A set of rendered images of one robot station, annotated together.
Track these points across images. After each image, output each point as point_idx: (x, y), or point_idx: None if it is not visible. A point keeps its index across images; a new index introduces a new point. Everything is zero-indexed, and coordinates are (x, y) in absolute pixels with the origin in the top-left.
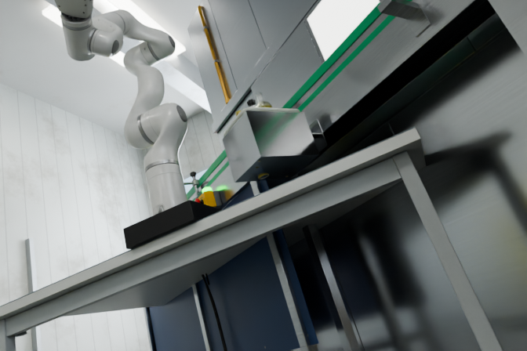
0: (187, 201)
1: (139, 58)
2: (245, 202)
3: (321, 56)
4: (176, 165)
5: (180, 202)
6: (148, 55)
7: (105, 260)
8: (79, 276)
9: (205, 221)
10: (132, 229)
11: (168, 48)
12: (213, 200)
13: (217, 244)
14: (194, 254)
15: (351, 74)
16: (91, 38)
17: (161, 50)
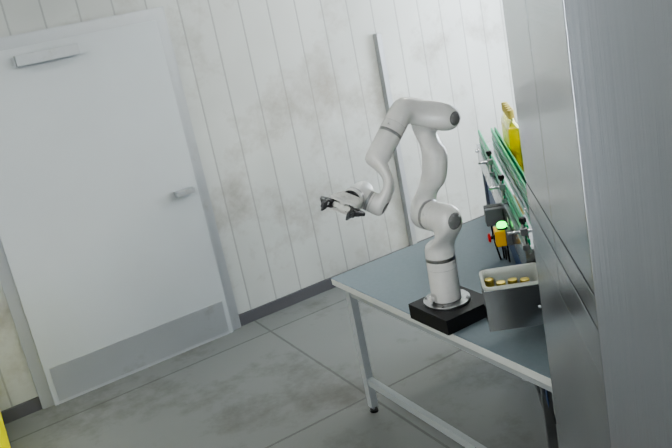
0: (445, 321)
1: (424, 128)
2: (480, 348)
3: None
4: (448, 264)
5: (449, 296)
6: (432, 128)
7: (400, 309)
8: (386, 306)
9: (457, 338)
10: (413, 309)
11: (450, 129)
12: (504, 240)
13: (467, 348)
14: (454, 342)
15: None
16: (365, 208)
17: (443, 130)
